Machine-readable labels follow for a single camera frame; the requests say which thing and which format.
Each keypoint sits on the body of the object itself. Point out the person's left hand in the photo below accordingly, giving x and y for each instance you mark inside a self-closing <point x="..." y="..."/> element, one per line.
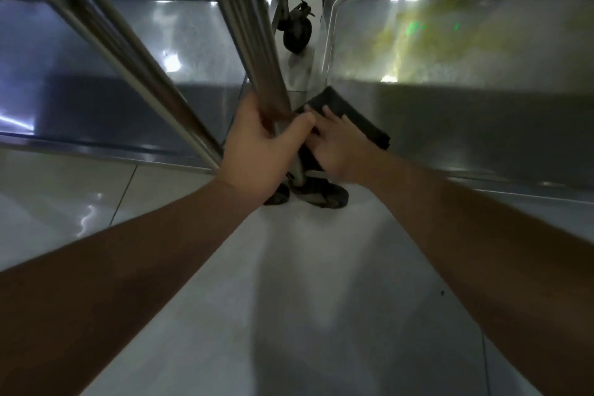
<point x="248" y="154"/>

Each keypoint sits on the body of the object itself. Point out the person's right hand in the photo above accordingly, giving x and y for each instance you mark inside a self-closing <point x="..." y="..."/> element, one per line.
<point x="345" y="149"/>

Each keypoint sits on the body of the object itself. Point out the person's left thumb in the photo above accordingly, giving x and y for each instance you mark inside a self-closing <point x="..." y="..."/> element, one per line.
<point x="297" y="127"/>

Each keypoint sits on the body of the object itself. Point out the person's right fingers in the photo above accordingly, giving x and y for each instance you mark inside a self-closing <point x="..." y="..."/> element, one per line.
<point x="336" y="124"/>

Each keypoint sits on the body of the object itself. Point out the dark cleaning cloth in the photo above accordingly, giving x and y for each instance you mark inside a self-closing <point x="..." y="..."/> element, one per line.
<point x="345" y="108"/>

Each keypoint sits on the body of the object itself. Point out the thick steel cart post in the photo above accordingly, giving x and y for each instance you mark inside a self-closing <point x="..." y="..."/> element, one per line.
<point x="248" y="38"/>

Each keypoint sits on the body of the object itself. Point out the person's left forearm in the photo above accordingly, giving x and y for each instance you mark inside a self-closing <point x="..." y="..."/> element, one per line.
<point x="116" y="279"/>

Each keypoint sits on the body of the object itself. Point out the person's right forearm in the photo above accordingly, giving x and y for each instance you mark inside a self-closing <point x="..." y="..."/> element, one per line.
<point x="492" y="261"/>

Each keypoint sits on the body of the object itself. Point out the large dusty caster wheel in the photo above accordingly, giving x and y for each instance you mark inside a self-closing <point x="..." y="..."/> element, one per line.
<point x="327" y="195"/>

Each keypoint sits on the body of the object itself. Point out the yellowish steel cart shelf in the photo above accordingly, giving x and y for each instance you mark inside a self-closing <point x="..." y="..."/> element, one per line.
<point x="464" y="84"/>

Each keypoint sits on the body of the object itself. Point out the bluish steel cart shelf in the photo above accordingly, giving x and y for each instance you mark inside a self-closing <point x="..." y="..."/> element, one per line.
<point x="55" y="84"/>

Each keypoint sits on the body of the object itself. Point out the black caster wheel with bracket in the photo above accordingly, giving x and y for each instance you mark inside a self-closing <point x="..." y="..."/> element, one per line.
<point x="296" y="31"/>

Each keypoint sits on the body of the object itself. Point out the slanted steel cart post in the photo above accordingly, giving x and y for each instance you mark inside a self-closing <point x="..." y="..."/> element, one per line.
<point x="116" y="52"/>

